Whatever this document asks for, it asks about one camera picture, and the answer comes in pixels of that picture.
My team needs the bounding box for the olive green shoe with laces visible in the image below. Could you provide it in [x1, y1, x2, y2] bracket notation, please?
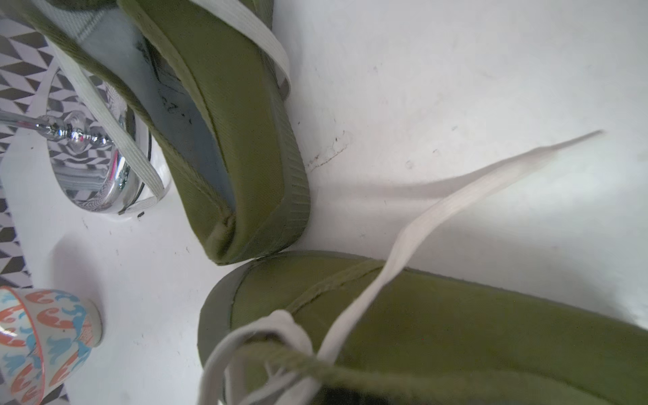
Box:
[8, 1, 310, 265]

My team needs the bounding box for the grey-blue insole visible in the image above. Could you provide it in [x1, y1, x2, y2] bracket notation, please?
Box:
[82, 8, 236, 209]

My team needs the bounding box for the patterned small plate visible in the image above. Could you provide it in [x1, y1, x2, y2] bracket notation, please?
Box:
[1, 286, 103, 404]

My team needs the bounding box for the wire glass rack stand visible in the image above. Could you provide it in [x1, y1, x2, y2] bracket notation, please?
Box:
[1, 69, 160, 215]

